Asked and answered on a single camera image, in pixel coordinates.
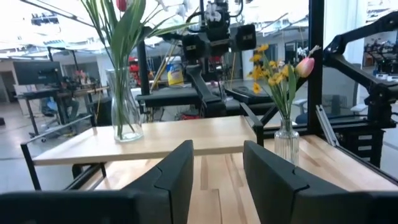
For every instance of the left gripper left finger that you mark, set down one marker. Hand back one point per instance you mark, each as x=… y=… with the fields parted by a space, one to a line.
x=155 y=205

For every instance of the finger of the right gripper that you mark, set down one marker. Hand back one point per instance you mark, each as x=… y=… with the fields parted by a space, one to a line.
x=224 y=43
x=213 y=45

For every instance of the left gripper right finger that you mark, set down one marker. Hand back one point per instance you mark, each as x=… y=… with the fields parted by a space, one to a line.
x=280 y=202

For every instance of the yellow artificial flower bunch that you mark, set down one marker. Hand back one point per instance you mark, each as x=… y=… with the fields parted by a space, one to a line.
x=256 y=73

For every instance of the small ribbed glass vase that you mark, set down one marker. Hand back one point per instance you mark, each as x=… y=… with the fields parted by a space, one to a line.
x=286 y=146

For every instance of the smooth clear glass vase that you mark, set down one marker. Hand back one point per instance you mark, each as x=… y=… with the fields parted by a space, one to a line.
x=124 y=130

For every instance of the light pink artificial tulip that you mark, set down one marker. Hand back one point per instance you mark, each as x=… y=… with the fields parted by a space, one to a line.
x=305 y=67

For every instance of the glass vase mixed flowers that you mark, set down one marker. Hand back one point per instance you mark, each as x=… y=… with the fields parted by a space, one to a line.
x=105 y=15

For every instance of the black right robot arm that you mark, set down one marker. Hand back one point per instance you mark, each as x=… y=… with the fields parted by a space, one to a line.
x=202 y=90

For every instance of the yellow wipes canister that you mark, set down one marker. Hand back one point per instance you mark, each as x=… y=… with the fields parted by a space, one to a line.
x=175 y=73

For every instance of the black desk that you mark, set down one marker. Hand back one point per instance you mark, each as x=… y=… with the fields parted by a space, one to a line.
x=168 y=96

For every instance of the black drawer unit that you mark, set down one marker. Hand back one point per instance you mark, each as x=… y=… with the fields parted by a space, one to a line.
x=357 y=152

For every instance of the black monitor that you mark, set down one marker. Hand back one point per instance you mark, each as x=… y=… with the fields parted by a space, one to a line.
x=37 y=73

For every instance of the wooden shelf with black frame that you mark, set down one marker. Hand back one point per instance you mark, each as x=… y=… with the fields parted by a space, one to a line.
x=186 y=133

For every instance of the silver aluminium rail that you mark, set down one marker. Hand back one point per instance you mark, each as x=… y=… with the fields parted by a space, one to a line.
x=326 y=124

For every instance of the black frame post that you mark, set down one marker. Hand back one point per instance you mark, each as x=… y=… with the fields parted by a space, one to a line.
x=316 y=62

